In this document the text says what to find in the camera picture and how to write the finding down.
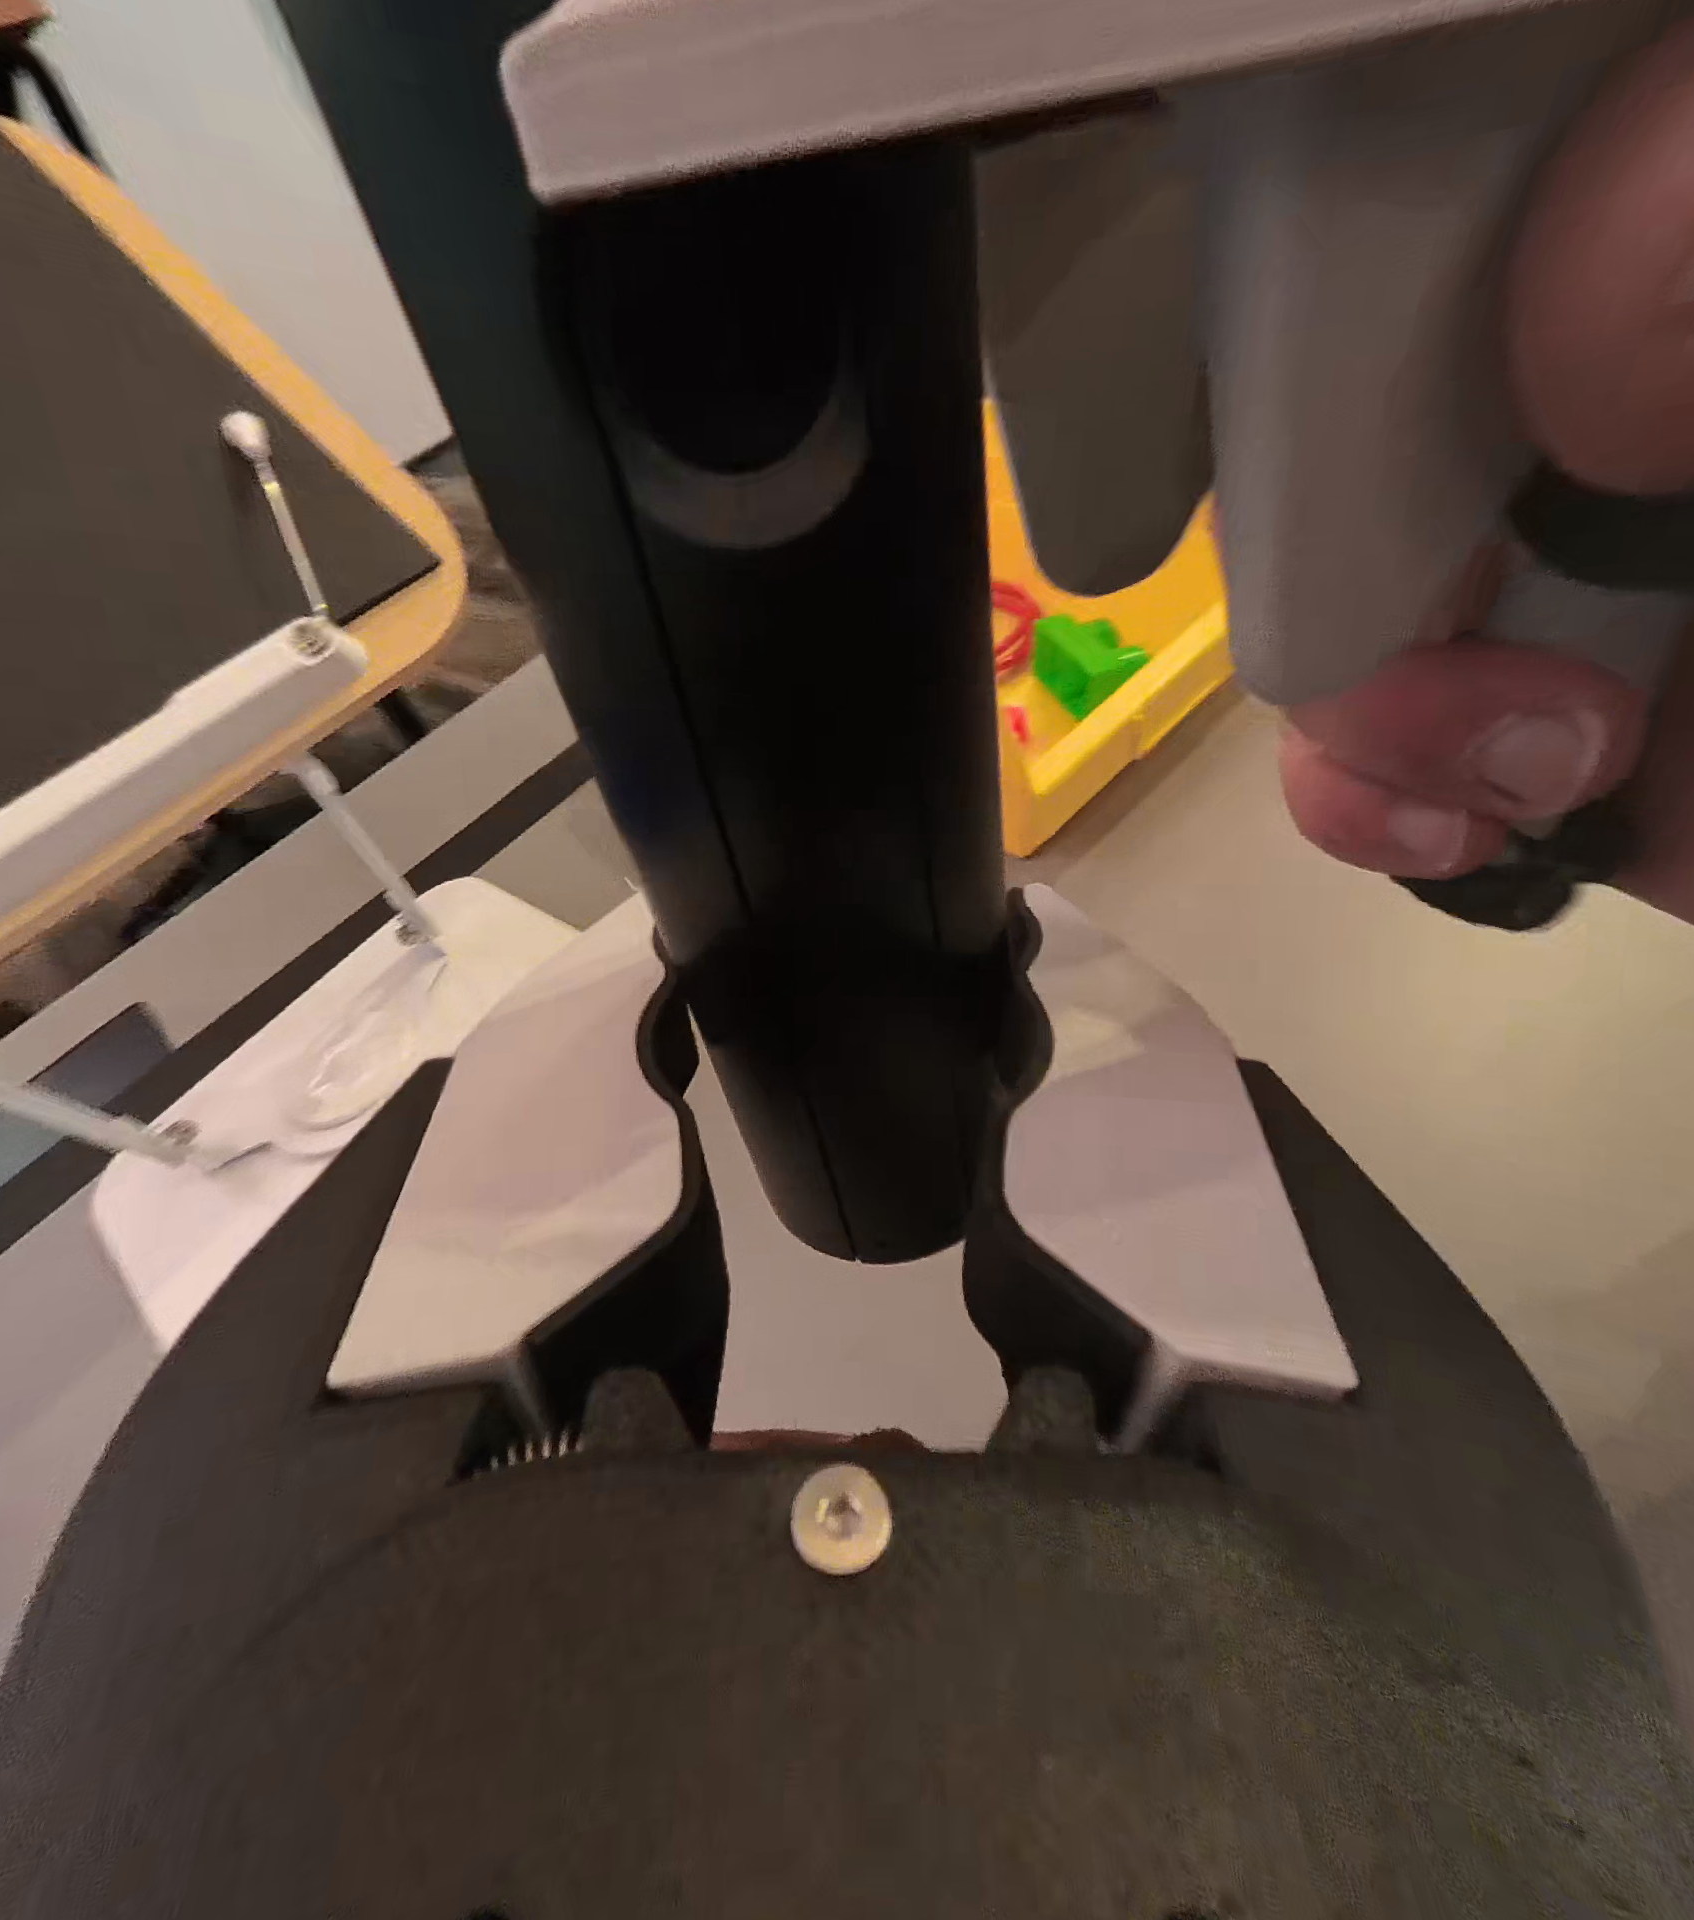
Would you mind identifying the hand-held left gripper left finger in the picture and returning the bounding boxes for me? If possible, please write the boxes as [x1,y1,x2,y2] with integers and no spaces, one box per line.
[323,894,730,1434]

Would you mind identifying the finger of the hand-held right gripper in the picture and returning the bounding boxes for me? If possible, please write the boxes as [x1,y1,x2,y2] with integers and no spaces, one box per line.
[498,0,1694,208]

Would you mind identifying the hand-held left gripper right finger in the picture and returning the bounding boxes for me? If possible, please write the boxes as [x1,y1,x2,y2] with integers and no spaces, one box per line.
[959,882,1361,1434]

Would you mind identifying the yellow plastic bin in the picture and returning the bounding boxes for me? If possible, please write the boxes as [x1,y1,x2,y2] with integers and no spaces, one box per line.
[982,396,1233,859]

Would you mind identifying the red ethernet cable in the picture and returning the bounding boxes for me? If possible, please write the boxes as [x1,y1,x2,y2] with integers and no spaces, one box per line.
[991,581,1041,744]

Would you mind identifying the green plastic block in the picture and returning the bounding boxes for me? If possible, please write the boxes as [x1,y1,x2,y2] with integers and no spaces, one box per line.
[1034,614,1152,719]

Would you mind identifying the white board stand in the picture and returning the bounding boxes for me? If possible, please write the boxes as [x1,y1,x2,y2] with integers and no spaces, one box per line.
[0,411,639,1352]

